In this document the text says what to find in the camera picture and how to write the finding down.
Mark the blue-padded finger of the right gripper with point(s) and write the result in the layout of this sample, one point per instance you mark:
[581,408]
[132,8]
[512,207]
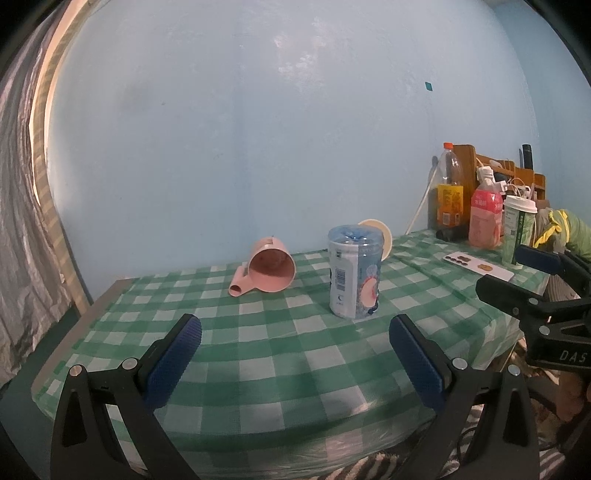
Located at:
[547,262]

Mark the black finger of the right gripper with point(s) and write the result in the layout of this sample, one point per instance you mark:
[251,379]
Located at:
[508,298]

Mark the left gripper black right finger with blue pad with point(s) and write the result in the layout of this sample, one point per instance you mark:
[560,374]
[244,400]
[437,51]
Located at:
[484,417]

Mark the orange paper cup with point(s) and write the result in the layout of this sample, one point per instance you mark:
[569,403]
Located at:
[387,234]

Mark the pink plastic mug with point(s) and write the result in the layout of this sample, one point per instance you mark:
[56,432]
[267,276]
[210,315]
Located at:
[270,269]

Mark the clear plastic bottle cup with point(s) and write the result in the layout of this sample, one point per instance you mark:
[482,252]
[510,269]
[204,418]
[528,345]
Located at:
[355,259]

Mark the green checkered tablecloth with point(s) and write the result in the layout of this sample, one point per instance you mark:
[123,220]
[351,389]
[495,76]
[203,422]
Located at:
[280,387]

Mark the grey curtain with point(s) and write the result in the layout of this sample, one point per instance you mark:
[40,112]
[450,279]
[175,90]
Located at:
[34,297]

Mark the wooden rack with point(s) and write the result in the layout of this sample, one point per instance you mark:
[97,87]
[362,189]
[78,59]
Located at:
[506,170]

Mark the orange-label soda bottle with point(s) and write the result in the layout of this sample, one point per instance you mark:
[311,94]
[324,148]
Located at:
[450,189]

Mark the green-white lidded cup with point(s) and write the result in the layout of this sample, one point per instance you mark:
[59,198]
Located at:
[519,224]

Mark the green-yellow cloth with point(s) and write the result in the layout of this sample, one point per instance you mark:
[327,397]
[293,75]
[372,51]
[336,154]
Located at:
[559,230]

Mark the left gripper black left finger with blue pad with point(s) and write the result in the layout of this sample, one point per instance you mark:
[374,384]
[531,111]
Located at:
[84,442]

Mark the pink drink bottle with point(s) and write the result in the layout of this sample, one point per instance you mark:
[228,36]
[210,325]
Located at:
[486,212]

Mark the person's hand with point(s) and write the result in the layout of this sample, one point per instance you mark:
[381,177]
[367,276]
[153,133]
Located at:
[572,396]

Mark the white smartphone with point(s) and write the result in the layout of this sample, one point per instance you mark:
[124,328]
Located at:
[478,265]

